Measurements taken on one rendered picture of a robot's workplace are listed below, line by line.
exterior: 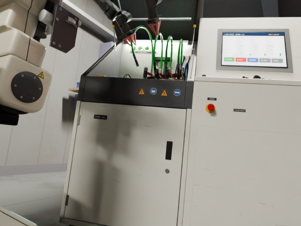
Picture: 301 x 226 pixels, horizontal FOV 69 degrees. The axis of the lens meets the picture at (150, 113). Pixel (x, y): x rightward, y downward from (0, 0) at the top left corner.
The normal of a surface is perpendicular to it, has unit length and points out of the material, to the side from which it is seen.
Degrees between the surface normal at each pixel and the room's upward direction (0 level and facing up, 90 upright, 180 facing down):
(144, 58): 90
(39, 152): 90
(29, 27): 90
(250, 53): 76
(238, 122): 90
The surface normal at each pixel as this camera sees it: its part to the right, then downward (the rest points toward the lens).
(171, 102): -0.18, -0.15
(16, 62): 0.85, 0.02
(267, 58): -0.15, -0.37
